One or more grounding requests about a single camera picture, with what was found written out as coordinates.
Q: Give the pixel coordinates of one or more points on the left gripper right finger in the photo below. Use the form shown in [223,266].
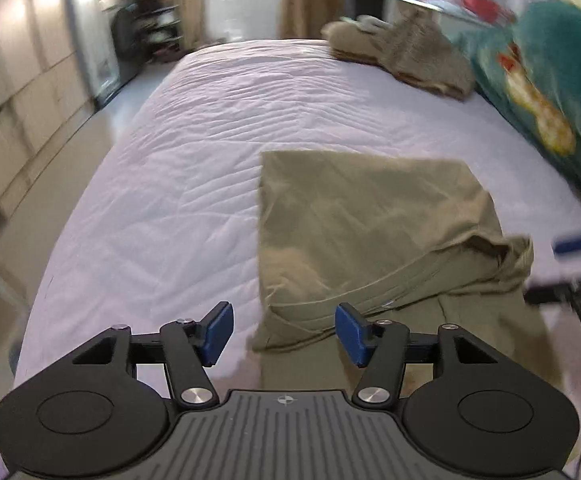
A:
[382,350]

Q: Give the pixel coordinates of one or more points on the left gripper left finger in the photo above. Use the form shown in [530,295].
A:
[185,348]

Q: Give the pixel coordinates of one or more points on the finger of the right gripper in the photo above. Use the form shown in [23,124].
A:
[567,245]

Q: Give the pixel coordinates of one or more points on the olive green garment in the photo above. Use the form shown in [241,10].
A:
[416,241]

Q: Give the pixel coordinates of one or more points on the lilac bed sheet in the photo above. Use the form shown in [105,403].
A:
[167,227]

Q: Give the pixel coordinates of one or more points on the teal patterned quilt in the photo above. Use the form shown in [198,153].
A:
[530,71]

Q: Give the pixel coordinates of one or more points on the brown fuzzy blanket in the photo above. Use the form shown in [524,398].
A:
[415,51]

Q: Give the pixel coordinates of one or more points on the white side desk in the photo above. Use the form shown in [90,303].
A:
[456,16]

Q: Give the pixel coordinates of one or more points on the tan folded cushion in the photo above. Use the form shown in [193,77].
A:
[358,40]

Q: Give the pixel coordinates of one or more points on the black washing machine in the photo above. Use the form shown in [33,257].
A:
[127,43]

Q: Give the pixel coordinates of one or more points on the beige wardrobe cabinets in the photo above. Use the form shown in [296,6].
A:
[43,97]

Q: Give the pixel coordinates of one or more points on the black shoe rack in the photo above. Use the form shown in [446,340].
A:
[160,28]

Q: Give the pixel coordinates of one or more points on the tan curtain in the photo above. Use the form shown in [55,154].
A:
[304,19]

